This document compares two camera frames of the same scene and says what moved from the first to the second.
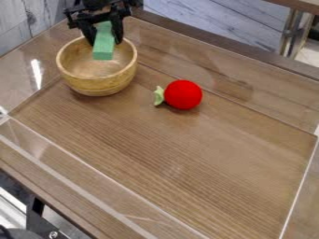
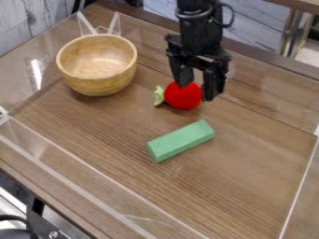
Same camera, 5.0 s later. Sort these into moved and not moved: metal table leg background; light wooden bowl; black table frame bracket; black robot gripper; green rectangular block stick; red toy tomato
Moved: black robot gripper; green rectangular block stick
Not moved: light wooden bowl; black table frame bracket; red toy tomato; metal table leg background
